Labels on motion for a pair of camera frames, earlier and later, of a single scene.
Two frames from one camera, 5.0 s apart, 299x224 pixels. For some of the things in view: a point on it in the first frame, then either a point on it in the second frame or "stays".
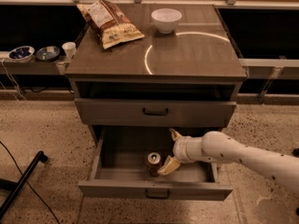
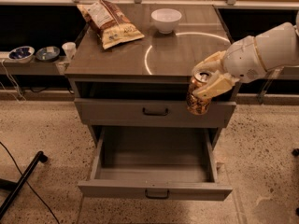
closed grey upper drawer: [98, 112] stays
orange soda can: [153, 162] to [197, 105]
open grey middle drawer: [119, 171] stays
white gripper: [179, 150] to [242, 60]
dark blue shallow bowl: [48, 53] stays
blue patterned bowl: [21, 53] stays
